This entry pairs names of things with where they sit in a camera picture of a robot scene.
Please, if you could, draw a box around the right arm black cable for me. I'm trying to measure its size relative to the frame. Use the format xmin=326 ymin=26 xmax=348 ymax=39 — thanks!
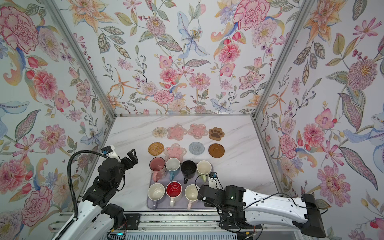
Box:
xmin=194 ymin=172 xmax=329 ymax=240

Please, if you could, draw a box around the white mug grey handle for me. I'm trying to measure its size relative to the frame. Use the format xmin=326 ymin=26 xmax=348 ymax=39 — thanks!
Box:
xmin=148 ymin=183 xmax=166 ymax=210

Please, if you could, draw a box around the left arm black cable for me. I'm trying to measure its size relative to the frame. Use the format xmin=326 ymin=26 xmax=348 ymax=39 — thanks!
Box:
xmin=53 ymin=149 xmax=107 ymax=240

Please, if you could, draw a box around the white mug blue handle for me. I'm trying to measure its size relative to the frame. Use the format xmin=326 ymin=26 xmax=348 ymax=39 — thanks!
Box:
xmin=166 ymin=158 xmax=181 ymax=181

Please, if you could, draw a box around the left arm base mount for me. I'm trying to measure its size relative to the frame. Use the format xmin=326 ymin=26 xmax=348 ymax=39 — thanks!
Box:
xmin=100 ymin=203 xmax=141 ymax=231

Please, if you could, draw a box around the aluminium front rail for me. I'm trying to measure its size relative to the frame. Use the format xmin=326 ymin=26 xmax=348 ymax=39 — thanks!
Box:
xmin=49 ymin=210 xmax=307 ymax=233

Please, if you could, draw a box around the round wooden coaster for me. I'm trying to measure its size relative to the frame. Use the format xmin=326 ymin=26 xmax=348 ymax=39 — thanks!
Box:
xmin=209 ymin=144 xmax=225 ymax=158

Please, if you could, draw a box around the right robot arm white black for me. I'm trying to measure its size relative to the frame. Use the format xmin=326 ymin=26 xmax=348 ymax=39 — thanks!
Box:
xmin=198 ymin=185 xmax=327 ymax=238

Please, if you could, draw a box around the grey rectangular tray mat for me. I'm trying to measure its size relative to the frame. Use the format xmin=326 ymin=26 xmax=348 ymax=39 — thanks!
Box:
xmin=147 ymin=157 xmax=217 ymax=211

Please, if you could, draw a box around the round woven cork coaster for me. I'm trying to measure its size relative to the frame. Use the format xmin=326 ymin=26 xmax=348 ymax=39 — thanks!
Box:
xmin=148 ymin=142 xmax=165 ymax=156

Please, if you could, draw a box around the pink flower coaster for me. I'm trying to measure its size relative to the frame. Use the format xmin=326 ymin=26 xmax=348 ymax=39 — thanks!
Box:
xmin=167 ymin=125 xmax=188 ymax=141
xmin=188 ymin=124 xmax=209 ymax=140
xmin=164 ymin=144 xmax=187 ymax=163

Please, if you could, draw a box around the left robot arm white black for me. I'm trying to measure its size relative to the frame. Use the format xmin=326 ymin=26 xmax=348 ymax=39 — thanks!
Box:
xmin=54 ymin=146 xmax=140 ymax=240

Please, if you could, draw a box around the cream mug pink handle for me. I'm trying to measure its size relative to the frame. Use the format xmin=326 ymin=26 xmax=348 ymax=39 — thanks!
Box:
xmin=185 ymin=185 xmax=200 ymax=210

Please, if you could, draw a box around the black mug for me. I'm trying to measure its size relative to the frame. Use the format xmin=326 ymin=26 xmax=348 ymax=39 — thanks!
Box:
xmin=181 ymin=161 xmax=197 ymax=185

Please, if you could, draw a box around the round beige patterned coaster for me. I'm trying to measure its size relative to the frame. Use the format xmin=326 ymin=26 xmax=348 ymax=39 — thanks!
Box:
xmin=153 ymin=127 xmax=168 ymax=138

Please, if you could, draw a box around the brown paw print coaster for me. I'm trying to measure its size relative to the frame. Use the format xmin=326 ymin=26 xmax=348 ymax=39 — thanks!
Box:
xmin=209 ymin=127 xmax=225 ymax=141

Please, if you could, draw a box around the round blue woven coaster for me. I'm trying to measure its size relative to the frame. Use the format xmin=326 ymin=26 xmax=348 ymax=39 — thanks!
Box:
xmin=189 ymin=142 xmax=205 ymax=156

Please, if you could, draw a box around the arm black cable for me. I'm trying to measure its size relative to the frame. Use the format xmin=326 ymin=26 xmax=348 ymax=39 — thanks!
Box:
xmin=53 ymin=149 xmax=107 ymax=240
xmin=194 ymin=172 xmax=329 ymax=240

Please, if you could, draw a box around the red interior white mug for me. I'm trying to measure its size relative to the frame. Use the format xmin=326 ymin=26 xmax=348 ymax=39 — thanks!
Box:
xmin=166 ymin=181 xmax=183 ymax=207

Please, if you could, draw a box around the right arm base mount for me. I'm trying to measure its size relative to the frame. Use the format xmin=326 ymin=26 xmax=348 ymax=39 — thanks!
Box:
xmin=217 ymin=210 xmax=262 ymax=233

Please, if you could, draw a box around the white mug green handle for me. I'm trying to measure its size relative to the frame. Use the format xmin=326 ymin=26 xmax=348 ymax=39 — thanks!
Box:
xmin=197 ymin=161 xmax=212 ymax=183

